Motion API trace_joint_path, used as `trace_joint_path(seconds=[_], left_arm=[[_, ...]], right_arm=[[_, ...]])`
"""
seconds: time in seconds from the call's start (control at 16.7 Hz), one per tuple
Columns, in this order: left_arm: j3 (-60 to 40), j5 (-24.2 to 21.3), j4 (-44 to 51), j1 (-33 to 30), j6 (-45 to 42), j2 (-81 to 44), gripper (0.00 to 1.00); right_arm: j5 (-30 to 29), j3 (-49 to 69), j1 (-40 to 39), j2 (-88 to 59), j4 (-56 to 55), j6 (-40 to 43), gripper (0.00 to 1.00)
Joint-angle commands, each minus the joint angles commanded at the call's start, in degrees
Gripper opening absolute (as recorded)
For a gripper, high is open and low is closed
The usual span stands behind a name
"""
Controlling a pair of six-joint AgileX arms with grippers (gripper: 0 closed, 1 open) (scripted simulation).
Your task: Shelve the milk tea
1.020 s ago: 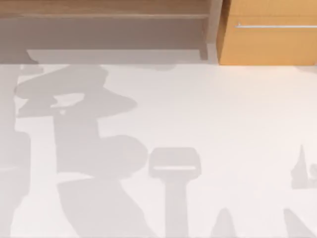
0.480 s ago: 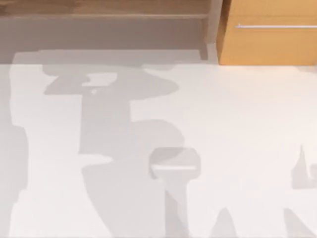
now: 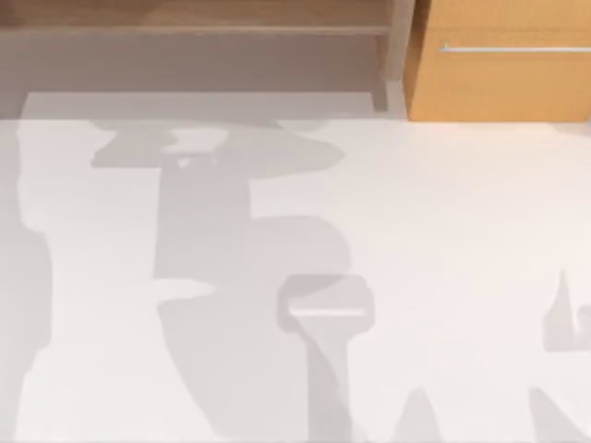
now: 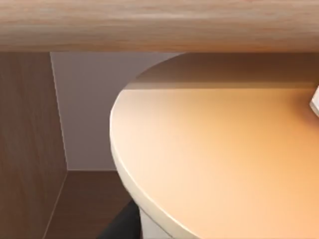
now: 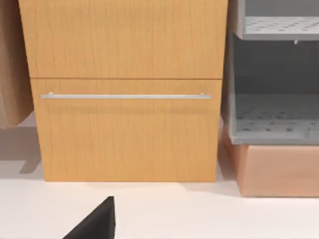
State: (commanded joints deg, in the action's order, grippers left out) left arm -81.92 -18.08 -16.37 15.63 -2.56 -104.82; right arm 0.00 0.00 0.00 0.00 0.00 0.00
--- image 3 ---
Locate wooden drawer front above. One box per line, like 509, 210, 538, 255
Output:
407, 28, 591, 123

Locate light wooden cupboard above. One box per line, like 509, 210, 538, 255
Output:
403, 0, 591, 123

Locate open wooden shelf unit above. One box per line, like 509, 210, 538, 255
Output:
0, 0, 416, 122

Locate long metal handle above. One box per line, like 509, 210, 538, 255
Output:
438, 42, 591, 54

